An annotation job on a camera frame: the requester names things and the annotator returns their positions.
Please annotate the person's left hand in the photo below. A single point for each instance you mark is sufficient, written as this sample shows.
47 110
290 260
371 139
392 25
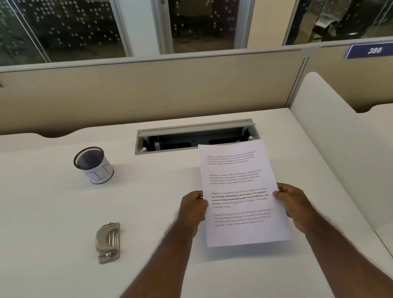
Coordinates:
190 216

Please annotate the person's right hand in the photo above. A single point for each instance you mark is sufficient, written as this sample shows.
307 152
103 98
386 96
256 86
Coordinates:
298 209

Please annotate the person's left thumb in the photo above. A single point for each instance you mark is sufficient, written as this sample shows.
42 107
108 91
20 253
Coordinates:
199 196

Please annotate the person's right thumb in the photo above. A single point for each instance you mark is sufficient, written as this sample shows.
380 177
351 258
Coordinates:
278 190

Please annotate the white printed paper sheet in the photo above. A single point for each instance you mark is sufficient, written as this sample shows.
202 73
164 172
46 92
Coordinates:
241 191

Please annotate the person's left forearm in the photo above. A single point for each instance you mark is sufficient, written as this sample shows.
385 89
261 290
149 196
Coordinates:
145 285

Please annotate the person's right forearm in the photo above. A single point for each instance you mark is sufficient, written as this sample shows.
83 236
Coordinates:
349 260

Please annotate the white side divider panel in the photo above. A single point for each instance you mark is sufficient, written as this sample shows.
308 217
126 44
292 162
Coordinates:
356 141

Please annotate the silver hole punch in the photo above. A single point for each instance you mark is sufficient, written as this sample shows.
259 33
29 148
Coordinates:
108 242

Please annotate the black mesh pen holder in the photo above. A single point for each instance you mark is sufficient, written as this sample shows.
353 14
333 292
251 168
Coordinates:
95 165

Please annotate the beige desk partition panel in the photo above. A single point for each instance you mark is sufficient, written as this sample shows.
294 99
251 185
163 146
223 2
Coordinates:
366 76
132 90

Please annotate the glass door with dotted film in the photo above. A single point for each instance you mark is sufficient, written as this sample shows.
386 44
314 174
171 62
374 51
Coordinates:
206 10

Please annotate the black office chair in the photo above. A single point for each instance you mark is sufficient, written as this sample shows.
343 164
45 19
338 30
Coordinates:
348 17

